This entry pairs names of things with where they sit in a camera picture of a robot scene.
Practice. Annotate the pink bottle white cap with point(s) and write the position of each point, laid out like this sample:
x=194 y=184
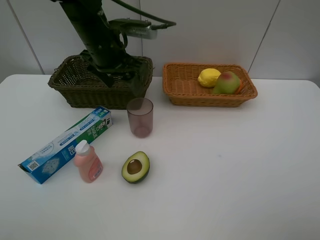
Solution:
x=88 y=163

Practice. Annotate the pink translucent plastic cup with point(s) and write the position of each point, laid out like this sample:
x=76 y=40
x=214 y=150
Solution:
x=140 y=116

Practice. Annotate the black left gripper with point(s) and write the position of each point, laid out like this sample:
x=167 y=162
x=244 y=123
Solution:
x=107 y=60

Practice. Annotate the green red pear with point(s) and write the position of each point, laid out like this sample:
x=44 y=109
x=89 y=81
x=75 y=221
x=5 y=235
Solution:
x=227 y=84

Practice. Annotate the orange fruit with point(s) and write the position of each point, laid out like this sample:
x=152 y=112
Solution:
x=238 y=91

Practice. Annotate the dark brown wicker basket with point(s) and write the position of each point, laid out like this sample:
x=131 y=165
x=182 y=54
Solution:
x=82 y=89

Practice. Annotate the halved avocado with pit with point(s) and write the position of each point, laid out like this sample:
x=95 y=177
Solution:
x=136 y=168

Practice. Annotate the orange wicker basket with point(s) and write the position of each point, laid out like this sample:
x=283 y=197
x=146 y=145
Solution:
x=180 y=84

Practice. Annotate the yellow lemon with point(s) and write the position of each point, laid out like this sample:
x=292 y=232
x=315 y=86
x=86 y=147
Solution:
x=208 y=77

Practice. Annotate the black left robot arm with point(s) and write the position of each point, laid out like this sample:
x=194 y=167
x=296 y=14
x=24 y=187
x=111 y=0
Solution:
x=91 y=24

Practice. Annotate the blue toothpaste box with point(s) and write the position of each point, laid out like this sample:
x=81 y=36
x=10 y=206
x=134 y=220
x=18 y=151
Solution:
x=53 y=156

